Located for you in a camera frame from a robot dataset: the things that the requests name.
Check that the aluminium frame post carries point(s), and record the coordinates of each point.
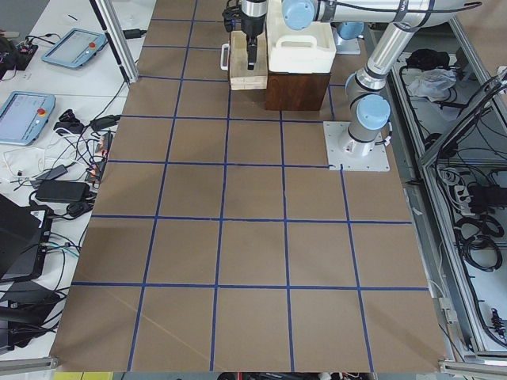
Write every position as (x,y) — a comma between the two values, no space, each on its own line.
(110,25)

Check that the black computer box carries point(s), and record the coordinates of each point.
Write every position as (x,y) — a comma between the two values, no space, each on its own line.
(24,233)

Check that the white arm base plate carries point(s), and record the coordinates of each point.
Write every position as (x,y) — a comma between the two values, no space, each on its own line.
(345,153)

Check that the blue teach pendant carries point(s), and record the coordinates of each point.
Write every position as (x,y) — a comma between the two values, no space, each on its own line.
(24,115)
(75,49)

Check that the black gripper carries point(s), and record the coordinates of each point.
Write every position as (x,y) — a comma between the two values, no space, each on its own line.
(252,26)

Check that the light wooden drawer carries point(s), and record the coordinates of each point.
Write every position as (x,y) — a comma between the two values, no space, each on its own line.
(241,77)

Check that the white drawer handle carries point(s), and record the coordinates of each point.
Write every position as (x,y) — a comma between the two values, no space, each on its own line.
(225,57)

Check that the black power brick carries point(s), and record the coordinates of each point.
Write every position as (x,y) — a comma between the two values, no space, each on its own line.
(55,191)

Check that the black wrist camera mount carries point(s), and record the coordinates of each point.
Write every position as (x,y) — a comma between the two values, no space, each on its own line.
(232,15)

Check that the blue teach pendant near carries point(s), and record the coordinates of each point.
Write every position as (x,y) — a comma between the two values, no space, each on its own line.
(24,115)

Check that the white crumpled cloth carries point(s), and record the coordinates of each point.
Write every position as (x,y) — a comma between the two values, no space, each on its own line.
(433,84)

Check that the blue teach pendant far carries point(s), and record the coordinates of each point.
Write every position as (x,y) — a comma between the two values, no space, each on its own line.
(75,49)

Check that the dark wooden cabinet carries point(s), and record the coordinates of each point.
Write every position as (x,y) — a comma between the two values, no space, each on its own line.
(295,92)

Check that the white plastic tray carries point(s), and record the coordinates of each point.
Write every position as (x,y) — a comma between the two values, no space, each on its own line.
(296,42)

